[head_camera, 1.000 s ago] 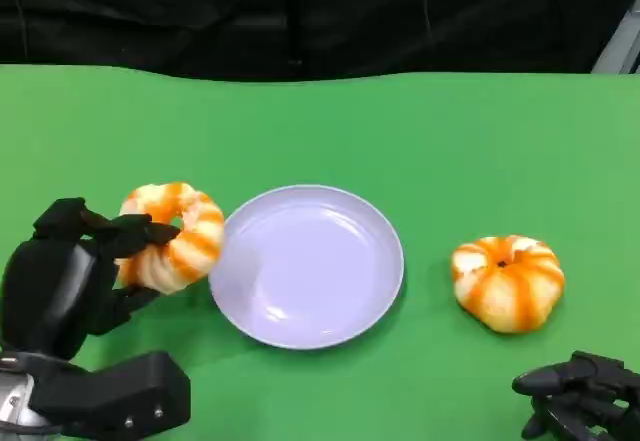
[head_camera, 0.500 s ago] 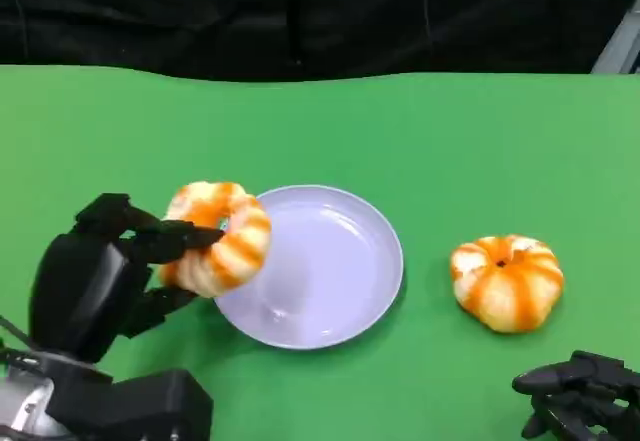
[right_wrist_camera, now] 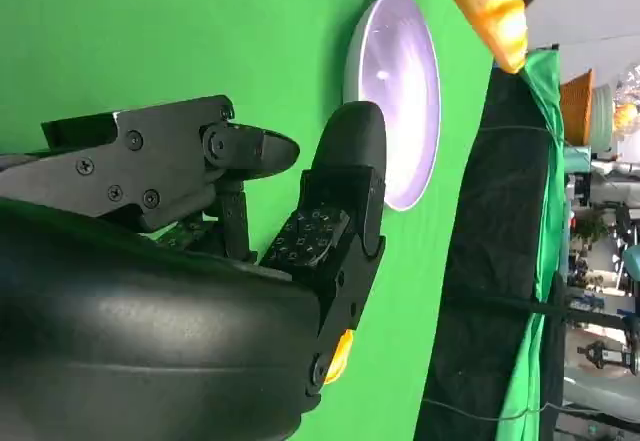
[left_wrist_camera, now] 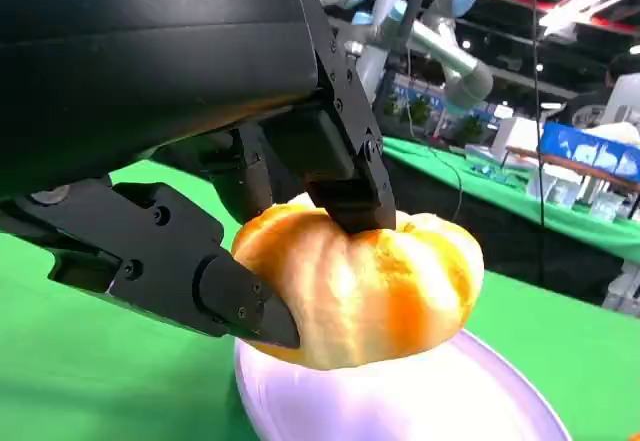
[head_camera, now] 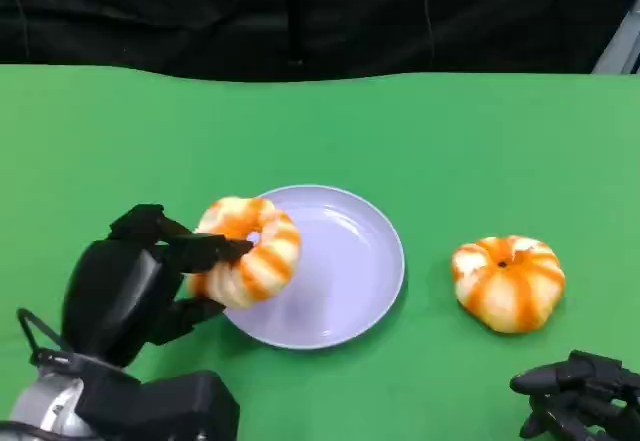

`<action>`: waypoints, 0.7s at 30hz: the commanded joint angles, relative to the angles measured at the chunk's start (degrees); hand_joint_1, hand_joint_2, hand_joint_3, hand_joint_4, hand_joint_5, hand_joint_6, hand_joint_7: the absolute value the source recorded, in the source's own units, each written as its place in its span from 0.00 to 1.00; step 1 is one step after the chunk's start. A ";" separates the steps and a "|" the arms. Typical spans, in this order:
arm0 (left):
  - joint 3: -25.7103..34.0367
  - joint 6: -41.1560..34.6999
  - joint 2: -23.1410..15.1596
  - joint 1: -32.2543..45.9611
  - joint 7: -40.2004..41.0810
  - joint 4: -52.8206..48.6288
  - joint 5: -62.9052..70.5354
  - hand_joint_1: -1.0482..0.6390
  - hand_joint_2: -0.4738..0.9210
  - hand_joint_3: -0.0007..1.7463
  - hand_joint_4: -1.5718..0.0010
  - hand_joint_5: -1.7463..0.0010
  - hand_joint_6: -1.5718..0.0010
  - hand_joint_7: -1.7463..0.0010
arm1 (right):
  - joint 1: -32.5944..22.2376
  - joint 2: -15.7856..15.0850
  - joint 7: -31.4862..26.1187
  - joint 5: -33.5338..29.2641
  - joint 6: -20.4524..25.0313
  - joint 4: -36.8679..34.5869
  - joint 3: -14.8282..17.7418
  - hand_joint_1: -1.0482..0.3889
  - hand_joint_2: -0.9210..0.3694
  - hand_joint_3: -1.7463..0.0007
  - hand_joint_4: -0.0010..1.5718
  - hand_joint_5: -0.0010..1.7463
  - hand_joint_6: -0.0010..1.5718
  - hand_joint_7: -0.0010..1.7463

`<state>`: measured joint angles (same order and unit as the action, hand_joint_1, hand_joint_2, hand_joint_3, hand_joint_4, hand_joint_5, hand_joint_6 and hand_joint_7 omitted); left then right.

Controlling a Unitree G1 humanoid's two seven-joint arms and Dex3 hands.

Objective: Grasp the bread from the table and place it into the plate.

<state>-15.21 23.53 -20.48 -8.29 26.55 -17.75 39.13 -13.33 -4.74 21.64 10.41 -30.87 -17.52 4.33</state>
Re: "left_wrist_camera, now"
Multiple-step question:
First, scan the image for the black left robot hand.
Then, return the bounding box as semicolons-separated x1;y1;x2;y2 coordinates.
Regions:
0;0;397;351

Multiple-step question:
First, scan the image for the lilac plate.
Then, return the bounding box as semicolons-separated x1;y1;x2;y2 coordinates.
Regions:
233;328;574;441

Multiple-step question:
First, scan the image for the thin black cable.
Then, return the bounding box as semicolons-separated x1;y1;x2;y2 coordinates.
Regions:
528;0;550;285

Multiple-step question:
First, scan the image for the green cloth on neighbouring table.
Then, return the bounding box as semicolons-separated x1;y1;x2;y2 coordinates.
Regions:
382;135;640;265

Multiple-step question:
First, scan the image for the black fabric drape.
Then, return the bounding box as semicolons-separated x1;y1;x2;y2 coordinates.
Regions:
383;153;626;307

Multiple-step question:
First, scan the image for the blue box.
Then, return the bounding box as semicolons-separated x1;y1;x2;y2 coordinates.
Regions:
541;120;640;183

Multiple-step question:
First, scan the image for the person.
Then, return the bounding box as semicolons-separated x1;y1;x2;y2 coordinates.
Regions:
564;53;640;127

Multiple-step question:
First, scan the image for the white box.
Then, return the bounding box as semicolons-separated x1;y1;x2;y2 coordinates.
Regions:
491;115;545;163

